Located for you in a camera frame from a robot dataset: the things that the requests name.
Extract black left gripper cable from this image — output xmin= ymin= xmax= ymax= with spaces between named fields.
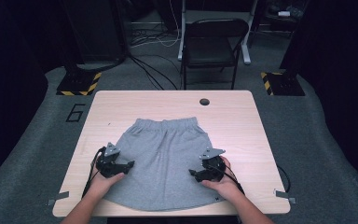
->
xmin=81 ymin=146 xmax=106 ymax=199

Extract person's right hand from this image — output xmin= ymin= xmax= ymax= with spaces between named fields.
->
xmin=201 ymin=156 xmax=245 ymax=203

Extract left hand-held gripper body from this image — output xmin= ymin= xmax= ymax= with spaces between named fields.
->
xmin=95 ymin=142 xmax=124 ymax=179

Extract black cable beside table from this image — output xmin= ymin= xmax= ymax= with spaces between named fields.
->
xmin=276 ymin=164 xmax=292 ymax=194

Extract white floor cable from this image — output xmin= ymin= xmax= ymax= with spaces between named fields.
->
xmin=130 ymin=0 xmax=182 ymax=49

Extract black yellow striped stand base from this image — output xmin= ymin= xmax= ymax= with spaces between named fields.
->
xmin=260 ymin=71 xmax=306 ymax=97
xmin=56 ymin=70 xmax=103 ymax=97

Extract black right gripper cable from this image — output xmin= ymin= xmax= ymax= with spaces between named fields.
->
xmin=211 ymin=163 xmax=246 ymax=196

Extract grey metal bracket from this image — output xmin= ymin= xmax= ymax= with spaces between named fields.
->
xmin=46 ymin=190 xmax=70 ymax=207
xmin=273 ymin=189 xmax=297 ymax=205

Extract grey skirt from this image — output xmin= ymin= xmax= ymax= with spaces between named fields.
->
xmin=103 ymin=117 xmax=227 ymax=212

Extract black floor cables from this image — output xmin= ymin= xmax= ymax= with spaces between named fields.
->
xmin=127 ymin=27 xmax=181 ymax=91

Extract person's left hand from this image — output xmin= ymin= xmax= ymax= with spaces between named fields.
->
xmin=88 ymin=170 xmax=126 ymax=201

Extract black folding chair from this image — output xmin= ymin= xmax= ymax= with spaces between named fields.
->
xmin=180 ymin=18 xmax=250 ymax=91
xmin=177 ymin=0 xmax=259 ymax=65

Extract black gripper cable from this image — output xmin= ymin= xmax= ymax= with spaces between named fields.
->
xmin=211 ymin=163 xmax=246 ymax=196
xmin=81 ymin=146 xmax=106 ymax=199

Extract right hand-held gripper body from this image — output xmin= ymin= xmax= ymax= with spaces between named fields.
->
xmin=199 ymin=147 xmax=227 ymax=183

